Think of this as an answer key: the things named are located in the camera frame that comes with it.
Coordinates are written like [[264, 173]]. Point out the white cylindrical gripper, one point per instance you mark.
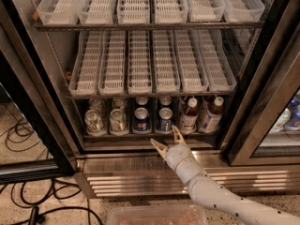
[[179, 156]]

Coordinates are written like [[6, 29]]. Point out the pepsi can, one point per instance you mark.
[[142, 101], [141, 120], [164, 102], [164, 120]]

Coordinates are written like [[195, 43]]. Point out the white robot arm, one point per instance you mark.
[[209, 194]]

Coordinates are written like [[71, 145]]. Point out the middle shelf tray five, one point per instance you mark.
[[192, 73]]

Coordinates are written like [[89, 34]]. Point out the shelf tray five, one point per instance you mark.
[[192, 73], [202, 11]]

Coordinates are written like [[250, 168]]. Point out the middle shelf tray four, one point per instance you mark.
[[166, 71]]

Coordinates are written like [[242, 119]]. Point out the shelf tray four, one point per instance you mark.
[[166, 71], [170, 11]]

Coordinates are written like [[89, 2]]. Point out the middle shelf tray three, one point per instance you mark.
[[139, 80]]

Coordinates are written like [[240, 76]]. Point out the shelf tray three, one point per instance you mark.
[[139, 80], [133, 11]]

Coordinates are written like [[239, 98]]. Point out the front far-left green can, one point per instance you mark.
[[94, 123]]

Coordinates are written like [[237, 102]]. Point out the far-left green can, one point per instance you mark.
[[94, 123], [97, 104]]

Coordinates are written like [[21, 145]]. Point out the middle shelf tray six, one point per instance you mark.
[[218, 69]]

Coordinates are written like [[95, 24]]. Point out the shelf tray six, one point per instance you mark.
[[218, 69], [238, 11]]

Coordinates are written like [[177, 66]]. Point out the middle shelf tray two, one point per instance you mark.
[[112, 70]]

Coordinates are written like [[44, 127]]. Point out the shelf tray two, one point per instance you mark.
[[96, 11], [112, 70]]

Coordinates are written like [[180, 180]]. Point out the rear far-left green can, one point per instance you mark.
[[97, 104]]

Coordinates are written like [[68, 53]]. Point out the stainless steel fridge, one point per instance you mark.
[[242, 154]]

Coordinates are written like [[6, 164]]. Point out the middle shelf tray one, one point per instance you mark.
[[85, 73]]

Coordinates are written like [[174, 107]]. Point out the shelf tray one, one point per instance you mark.
[[85, 73], [58, 12]]

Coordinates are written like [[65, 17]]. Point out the top shelf tray four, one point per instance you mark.
[[170, 11]]

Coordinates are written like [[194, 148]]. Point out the open fridge door left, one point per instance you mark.
[[28, 86]]

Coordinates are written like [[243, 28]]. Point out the top shelf tray three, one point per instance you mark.
[[133, 11]]

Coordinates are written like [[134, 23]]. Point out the top shelf tray five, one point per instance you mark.
[[202, 11]]

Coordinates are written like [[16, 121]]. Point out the top shelf tray six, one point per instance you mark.
[[238, 11]]

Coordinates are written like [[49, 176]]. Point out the top shelf tray two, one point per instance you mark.
[[96, 11]]

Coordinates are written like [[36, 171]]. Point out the top shelf tray one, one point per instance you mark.
[[58, 12]]

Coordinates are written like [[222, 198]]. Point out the right tea bottle white cap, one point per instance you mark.
[[211, 115]]

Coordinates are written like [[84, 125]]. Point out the tea bottle white cap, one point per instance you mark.
[[188, 116], [211, 115]]

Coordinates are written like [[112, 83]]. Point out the left tea bottle white cap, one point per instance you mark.
[[188, 116]]

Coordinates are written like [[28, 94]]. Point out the clear plastic container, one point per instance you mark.
[[158, 215]]

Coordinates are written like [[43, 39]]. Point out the cans behind right glass door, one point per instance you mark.
[[290, 118]]

